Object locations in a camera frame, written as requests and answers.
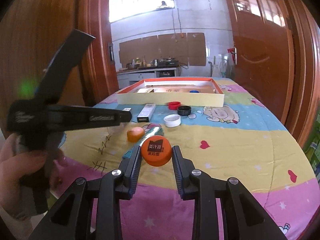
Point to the cardboard wall panel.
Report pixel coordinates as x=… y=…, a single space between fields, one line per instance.
x=187 y=48

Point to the white bottle cap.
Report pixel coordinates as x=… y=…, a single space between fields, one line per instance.
x=172 y=120

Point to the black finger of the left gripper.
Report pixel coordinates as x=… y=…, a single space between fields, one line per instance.
x=69 y=118

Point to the large shallow cardboard tray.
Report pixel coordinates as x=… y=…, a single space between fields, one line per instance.
x=161 y=91

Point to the colourful cartoon bed sheet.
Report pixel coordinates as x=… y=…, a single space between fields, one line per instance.
x=243 y=139

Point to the metal kettle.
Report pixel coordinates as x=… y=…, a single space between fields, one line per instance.
x=154 y=62

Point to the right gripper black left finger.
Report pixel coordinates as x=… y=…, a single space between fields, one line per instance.
x=90 y=209

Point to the teal slim carton box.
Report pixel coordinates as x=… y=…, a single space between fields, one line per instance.
x=156 y=130

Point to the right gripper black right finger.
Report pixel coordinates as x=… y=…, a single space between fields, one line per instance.
x=242 y=215

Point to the right wooden door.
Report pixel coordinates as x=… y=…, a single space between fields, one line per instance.
x=276 y=54

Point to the red bottle cap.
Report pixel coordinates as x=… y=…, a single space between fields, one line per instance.
x=174 y=105

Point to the orange printed bottle cap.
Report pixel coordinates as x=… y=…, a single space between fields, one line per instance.
x=156 y=150

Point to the left wooden door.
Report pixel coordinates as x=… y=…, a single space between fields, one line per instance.
x=31 y=33

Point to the black gas stove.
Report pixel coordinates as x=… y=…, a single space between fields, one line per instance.
x=170 y=62

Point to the kitchen counter cabinet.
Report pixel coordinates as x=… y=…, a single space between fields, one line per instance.
x=129 y=77

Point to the plain orange bottle cap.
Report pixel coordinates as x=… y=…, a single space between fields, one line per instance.
x=135 y=134

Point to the white black slim box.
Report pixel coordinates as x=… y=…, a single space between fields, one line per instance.
x=146 y=113

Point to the person's left hand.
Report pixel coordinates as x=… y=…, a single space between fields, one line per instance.
x=13 y=168

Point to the black bottle cap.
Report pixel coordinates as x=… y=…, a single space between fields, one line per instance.
x=184 y=110

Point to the wooden door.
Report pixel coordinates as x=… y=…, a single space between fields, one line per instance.
x=276 y=54
x=31 y=33

